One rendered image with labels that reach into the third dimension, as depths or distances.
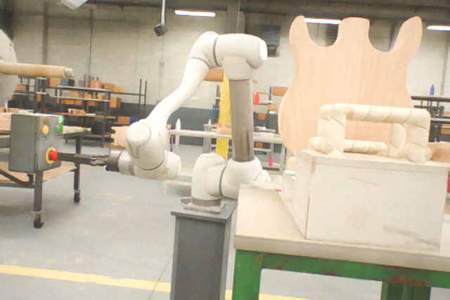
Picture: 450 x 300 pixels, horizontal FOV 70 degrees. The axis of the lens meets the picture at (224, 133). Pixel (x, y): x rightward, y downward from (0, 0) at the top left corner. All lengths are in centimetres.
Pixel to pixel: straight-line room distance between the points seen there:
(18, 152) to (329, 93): 102
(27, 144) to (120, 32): 1197
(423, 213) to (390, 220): 7
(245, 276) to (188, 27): 1198
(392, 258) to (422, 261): 6
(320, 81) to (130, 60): 1206
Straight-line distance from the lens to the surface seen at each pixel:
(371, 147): 88
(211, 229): 156
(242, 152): 143
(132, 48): 1284
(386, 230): 74
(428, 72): 1359
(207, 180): 154
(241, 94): 135
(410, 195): 75
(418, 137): 75
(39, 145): 126
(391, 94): 94
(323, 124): 76
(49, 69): 99
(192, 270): 166
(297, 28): 89
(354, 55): 92
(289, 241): 69
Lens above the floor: 117
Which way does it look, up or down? 3 degrees down
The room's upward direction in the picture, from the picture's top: 5 degrees clockwise
